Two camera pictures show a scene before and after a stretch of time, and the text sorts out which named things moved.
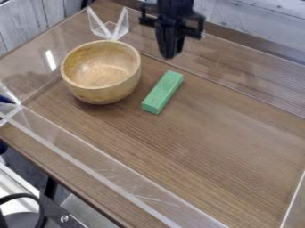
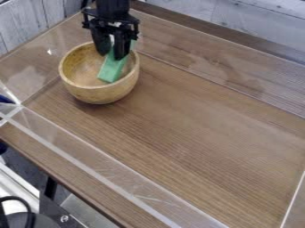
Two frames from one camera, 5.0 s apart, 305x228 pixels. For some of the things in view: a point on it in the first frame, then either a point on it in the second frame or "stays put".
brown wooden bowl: [101, 70] stays put
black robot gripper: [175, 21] to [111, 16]
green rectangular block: [162, 93] to [112, 66]
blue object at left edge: [5, 100] stays put
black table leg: [49, 189] stays put
